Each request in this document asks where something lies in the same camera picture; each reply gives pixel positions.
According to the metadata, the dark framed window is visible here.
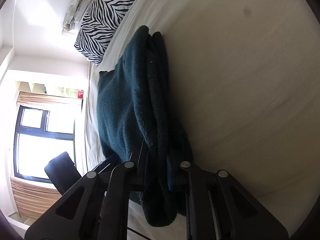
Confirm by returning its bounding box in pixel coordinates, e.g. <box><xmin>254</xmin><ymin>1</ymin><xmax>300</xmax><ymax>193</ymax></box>
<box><xmin>13</xmin><ymin>106</ymin><xmax>76</xmax><ymax>183</ymax></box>

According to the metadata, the dark teal knit sweater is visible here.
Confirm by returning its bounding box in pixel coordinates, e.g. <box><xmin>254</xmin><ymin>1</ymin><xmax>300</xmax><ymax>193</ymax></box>
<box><xmin>97</xmin><ymin>25</ymin><xmax>193</xmax><ymax>227</ymax></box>

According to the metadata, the zebra print pillow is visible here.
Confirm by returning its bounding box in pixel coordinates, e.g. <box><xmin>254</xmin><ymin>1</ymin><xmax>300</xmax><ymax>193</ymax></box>
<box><xmin>74</xmin><ymin>0</ymin><xmax>135</xmax><ymax>64</ymax></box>

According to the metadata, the crumpled white duvet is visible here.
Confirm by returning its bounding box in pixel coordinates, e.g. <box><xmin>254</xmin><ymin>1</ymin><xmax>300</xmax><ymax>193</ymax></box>
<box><xmin>62</xmin><ymin>0</ymin><xmax>93</xmax><ymax>35</ymax></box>

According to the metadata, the cream bed sheet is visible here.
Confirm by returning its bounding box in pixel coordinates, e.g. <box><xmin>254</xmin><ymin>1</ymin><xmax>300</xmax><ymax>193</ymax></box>
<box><xmin>85</xmin><ymin>0</ymin><xmax>319</xmax><ymax>236</ymax></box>

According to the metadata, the small red box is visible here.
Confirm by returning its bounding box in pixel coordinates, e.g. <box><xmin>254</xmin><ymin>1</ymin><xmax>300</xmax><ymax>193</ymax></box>
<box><xmin>77</xmin><ymin>90</ymin><xmax>84</xmax><ymax>99</ymax></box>

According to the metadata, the beige striped curtain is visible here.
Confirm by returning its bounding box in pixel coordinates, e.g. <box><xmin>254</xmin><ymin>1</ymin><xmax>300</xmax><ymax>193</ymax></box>
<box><xmin>10</xmin><ymin>91</ymin><xmax>82</xmax><ymax>219</ymax></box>

